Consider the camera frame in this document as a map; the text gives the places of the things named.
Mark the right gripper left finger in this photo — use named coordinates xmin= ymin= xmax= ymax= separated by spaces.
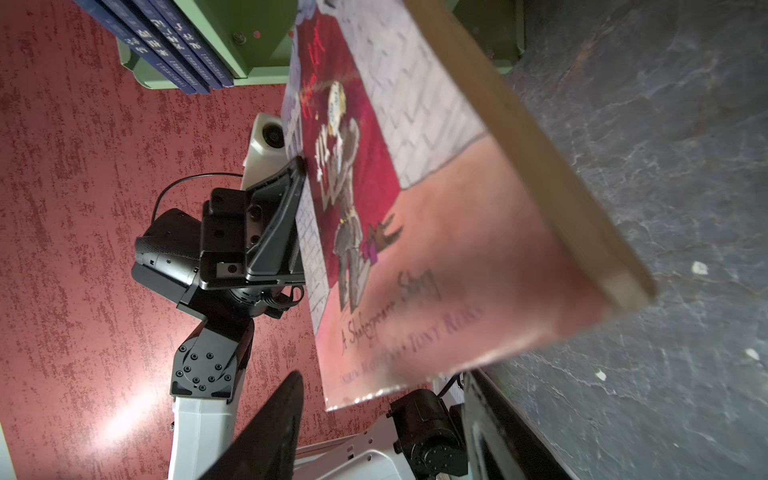
xmin=202 ymin=371 xmax=304 ymax=480

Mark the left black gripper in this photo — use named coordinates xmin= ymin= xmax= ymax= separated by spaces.
xmin=200 ymin=156 xmax=306 ymax=290

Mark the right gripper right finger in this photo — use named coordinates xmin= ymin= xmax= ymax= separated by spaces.
xmin=463 ymin=369 xmax=576 ymax=480

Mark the green wooden two-tier shelf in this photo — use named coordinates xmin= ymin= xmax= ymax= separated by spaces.
xmin=116 ymin=0 xmax=526 ymax=91

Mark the red magazine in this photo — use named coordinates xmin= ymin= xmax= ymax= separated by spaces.
xmin=282 ymin=1 xmax=656 ymax=410

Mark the blue book Guiguzi yellow label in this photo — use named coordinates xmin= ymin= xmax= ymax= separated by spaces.
xmin=75 ymin=1 xmax=202 ymax=95

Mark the blue book Yijing yellow label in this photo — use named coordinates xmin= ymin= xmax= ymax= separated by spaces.
xmin=152 ymin=0 xmax=234 ymax=88

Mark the blue book Xiaolin Guangji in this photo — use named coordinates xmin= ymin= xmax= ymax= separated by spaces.
xmin=104 ymin=0 xmax=210 ymax=94

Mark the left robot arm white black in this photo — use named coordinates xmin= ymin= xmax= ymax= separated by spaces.
xmin=131 ymin=158 xmax=469 ymax=479

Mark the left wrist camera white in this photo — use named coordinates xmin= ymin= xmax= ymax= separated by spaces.
xmin=241 ymin=113 xmax=288 ymax=190

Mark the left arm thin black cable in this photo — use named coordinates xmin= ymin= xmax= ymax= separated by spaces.
xmin=149 ymin=171 xmax=244 ymax=224

